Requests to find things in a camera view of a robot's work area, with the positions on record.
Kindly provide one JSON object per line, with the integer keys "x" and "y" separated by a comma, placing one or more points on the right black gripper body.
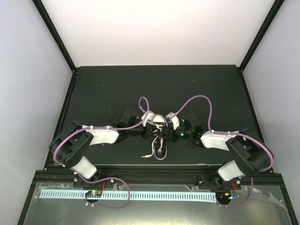
{"x": 171, "y": 134}

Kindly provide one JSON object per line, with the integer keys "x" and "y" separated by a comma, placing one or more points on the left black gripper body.
{"x": 148, "y": 128}

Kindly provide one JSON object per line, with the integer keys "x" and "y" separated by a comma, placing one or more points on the white shoelace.
{"x": 155, "y": 133}

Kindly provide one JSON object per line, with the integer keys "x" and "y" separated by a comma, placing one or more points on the black white sneaker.
{"x": 159, "y": 149}

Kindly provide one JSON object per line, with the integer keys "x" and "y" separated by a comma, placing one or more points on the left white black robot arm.
{"x": 70, "y": 145}

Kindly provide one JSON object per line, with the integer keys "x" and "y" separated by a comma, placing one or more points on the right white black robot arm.
{"x": 249, "y": 155}

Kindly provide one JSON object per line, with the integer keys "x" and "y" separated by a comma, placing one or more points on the black table mat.
{"x": 216, "y": 94}

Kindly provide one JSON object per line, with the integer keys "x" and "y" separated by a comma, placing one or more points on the right controller board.
{"x": 226, "y": 195}

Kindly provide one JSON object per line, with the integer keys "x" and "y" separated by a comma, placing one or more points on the controller board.
{"x": 226, "y": 195}
{"x": 94, "y": 193}

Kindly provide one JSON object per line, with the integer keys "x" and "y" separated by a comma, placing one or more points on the left controller board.
{"x": 94, "y": 193}

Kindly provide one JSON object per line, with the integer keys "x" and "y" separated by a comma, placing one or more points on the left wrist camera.
{"x": 147, "y": 117}

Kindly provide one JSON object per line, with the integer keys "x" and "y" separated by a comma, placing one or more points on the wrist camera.
{"x": 147, "y": 117}
{"x": 172, "y": 118}

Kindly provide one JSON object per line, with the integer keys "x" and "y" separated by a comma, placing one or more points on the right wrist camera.
{"x": 172, "y": 118}

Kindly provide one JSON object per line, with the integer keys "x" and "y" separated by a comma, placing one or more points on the white slotted cable duct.
{"x": 131, "y": 195}

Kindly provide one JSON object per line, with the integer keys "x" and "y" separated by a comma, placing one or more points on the black aluminium rail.
{"x": 154, "y": 174}

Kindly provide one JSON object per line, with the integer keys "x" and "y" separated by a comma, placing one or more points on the black left frame post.
{"x": 54, "y": 33}

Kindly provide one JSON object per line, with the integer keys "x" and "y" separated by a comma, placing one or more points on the black frame post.
{"x": 272, "y": 13}
{"x": 54, "y": 33}

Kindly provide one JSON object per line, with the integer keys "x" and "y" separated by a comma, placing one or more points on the black right frame post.
{"x": 272, "y": 13}

